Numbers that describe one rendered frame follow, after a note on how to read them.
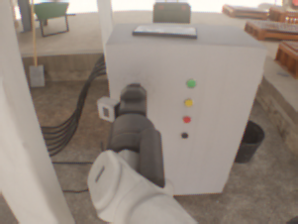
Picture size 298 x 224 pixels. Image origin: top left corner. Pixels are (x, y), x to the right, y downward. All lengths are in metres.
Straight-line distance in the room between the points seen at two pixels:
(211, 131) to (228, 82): 0.17
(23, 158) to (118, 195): 0.12
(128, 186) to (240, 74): 0.44
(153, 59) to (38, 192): 0.38
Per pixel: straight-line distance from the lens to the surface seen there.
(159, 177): 0.28
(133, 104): 0.42
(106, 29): 1.17
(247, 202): 1.79
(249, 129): 2.10
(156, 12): 3.05
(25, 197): 0.33
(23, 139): 0.27
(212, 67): 0.57
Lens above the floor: 1.41
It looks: 36 degrees down
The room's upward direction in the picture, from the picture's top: straight up
